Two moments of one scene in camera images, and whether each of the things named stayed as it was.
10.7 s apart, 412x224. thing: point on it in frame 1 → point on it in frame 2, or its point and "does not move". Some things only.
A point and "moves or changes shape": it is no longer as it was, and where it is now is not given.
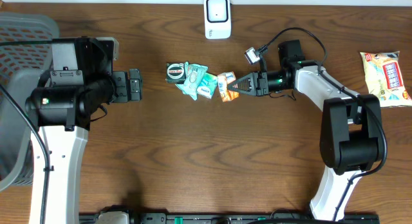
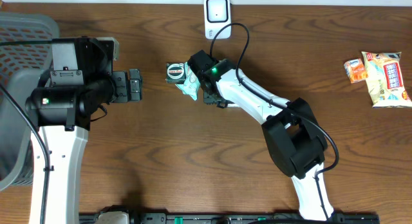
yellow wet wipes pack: x=385 y=78 does not move
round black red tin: x=175 y=73 does not move
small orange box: x=223 y=80 moves or changes shape
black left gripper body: x=120 y=89 does not move
